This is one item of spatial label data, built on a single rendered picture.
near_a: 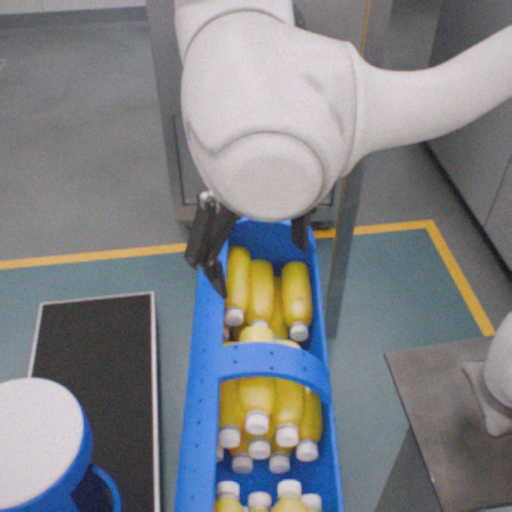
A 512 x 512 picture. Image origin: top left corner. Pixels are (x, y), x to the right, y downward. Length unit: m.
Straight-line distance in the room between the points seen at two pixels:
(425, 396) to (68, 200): 2.63
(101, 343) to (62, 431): 1.28
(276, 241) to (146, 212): 1.95
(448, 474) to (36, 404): 0.83
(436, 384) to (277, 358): 0.42
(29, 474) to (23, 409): 0.15
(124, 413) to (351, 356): 1.01
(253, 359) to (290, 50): 0.68
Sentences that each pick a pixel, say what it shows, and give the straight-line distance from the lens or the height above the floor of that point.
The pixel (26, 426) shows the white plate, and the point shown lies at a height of 1.04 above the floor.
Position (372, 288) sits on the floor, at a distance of 2.83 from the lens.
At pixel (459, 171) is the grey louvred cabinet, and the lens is 3.38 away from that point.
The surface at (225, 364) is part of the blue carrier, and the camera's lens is 1.00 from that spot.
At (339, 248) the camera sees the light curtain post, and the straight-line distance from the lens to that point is 2.16.
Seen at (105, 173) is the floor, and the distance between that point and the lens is 3.62.
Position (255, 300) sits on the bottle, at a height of 1.10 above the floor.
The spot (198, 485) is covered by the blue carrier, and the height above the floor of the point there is 1.20.
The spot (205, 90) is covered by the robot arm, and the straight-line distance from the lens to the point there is 0.39.
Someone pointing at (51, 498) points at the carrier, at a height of 1.00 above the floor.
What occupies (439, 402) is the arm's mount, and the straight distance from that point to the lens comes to 1.26.
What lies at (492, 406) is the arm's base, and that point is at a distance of 1.25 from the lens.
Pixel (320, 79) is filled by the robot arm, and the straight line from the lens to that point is 0.39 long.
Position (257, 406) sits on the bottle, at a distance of 1.00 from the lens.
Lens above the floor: 2.05
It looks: 45 degrees down
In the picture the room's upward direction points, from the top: straight up
